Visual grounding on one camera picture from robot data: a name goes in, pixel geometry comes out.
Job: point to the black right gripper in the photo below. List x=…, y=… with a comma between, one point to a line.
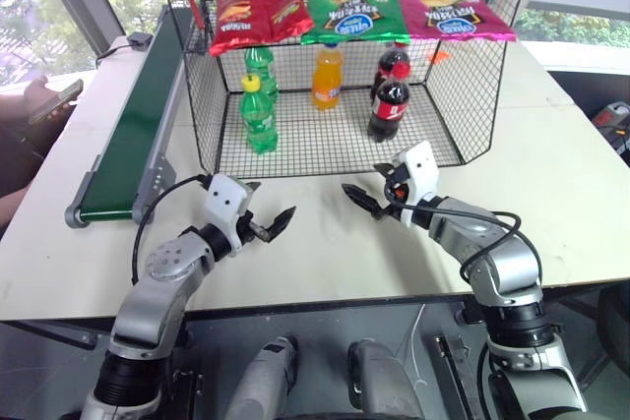
x=397, y=186

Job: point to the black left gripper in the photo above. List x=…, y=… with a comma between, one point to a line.
x=244, y=226

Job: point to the dark smartphone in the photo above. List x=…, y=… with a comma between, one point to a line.
x=56, y=100

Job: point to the person's dark sleeved forearm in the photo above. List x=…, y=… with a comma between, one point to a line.
x=17, y=154

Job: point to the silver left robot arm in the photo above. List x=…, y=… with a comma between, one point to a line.
x=152, y=302

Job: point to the person's bare forearm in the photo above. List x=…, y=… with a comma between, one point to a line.
x=11, y=211

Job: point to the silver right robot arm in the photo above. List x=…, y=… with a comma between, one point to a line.
x=512, y=262

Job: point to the green conveyor belt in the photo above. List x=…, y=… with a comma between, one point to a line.
x=123, y=135

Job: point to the person's hand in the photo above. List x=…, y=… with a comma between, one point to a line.
x=38, y=90

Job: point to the cola bottle red label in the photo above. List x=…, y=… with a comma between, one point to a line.
x=394, y=53
x=389, y=107

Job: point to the green soda bottle yellow cap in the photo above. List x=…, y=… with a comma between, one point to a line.
x=258, y=120

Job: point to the orange soda bottle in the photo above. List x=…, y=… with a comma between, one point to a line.
x=327, y=80

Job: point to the orange tape tag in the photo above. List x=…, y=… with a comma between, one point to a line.
x=436, y=58

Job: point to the grey rounded robot leg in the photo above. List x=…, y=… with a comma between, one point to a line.
x=266, y=376
x=379, y=376

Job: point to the green chip bag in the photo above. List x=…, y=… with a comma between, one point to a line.
x=354, y=7

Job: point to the magenta chip bag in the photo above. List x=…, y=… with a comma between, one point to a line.
x=453, y=12

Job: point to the red chip bag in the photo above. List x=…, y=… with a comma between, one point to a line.
x=256, y=12

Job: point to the grey power adapter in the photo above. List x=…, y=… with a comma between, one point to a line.
x=139, y=40

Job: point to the black and red tool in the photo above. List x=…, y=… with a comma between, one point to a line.
x=615, y=125

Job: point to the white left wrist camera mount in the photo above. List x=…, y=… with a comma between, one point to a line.
x=224, y=201

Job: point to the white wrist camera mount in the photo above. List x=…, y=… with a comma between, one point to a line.
x=224, y=201
x=418, y=169

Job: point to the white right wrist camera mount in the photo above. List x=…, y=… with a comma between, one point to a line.
x=418, y=169

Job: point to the black metal bracket strip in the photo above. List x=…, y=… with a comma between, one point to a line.
x=455, y=371

